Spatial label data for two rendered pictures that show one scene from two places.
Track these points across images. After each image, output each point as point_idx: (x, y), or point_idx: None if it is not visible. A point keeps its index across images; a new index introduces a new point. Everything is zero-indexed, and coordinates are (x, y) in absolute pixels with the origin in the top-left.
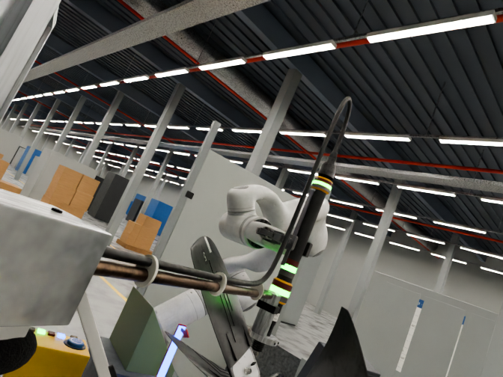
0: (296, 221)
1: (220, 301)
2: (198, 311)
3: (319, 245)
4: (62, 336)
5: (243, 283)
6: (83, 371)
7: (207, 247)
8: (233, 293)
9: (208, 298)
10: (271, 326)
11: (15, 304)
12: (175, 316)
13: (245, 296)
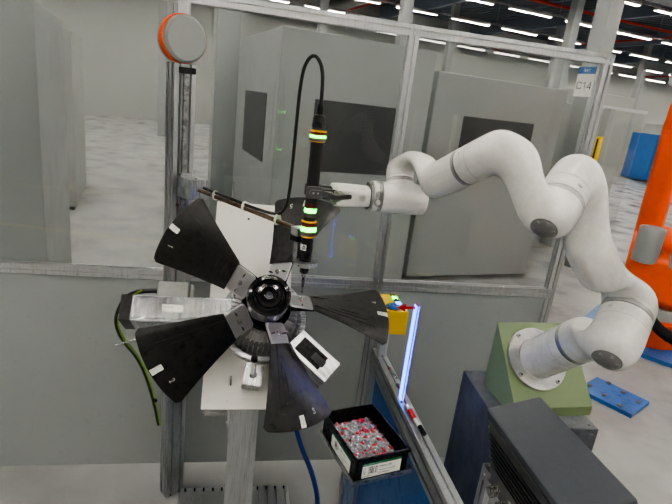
0: (431, 178)
1: (286, 230)
2: (550, 346)
3: (522, 212)
4: (396, 302)
5: (258, 209)
6: None
7: (303, 203)
8: (253, 213)
9: (277, 225)
10: (300, 253)
11: (182, 193)
12: (531, 346)
13: (585, 333)
